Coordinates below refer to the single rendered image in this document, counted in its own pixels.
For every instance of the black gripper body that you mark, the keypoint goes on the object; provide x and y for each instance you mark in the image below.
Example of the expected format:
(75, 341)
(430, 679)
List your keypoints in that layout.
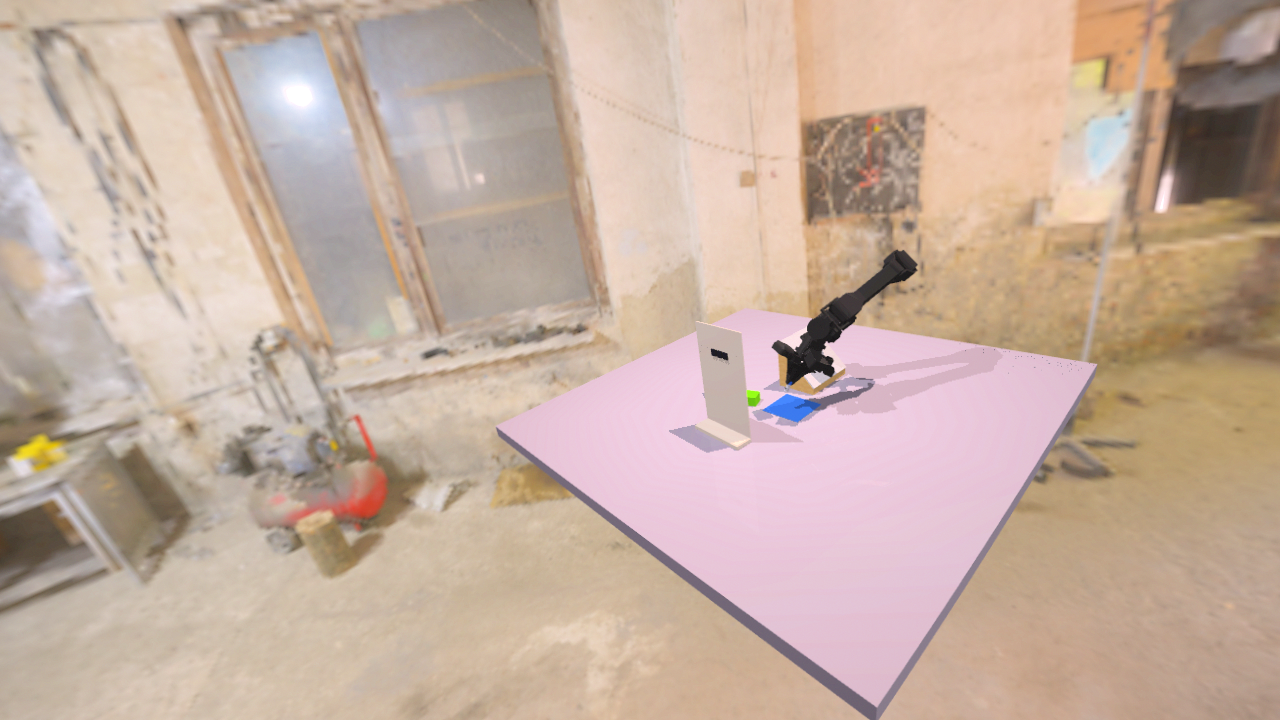
(785, 350)

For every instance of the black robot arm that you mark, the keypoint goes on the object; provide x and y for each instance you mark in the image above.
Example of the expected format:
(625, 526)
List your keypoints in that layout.
(827, 326)

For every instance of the blue square marking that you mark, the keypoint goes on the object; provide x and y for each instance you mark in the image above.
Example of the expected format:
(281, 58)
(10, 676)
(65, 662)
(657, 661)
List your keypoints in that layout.
(792, 408)

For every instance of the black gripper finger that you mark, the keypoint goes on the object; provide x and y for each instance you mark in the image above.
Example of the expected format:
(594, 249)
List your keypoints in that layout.
(791, 370)
(802, 371)

